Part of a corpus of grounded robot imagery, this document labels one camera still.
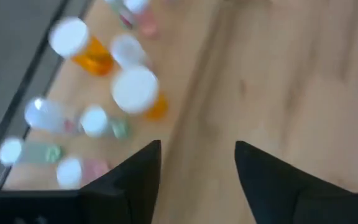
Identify small pink pill bottle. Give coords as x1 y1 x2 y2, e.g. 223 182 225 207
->
122 0 160 40

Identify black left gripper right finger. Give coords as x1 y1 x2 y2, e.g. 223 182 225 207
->
234 140 358 224

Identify orange pill bottle white cap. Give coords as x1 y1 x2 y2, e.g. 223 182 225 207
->
48 17 115 77
110 65 170 121

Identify small green pill bottle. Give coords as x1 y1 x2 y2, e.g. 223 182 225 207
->
104 0 136 30
0 136 64 166

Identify wide pale pink pill bottle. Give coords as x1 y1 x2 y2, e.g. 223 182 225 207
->
109 33 154 71

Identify pink pill bottle tan pills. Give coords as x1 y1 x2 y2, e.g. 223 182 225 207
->
56 156 110 190

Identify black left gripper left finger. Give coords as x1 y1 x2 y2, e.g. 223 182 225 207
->
79 139 162 224

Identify clear pill bottle pink pills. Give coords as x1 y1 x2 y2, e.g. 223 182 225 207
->
24 96 83 135

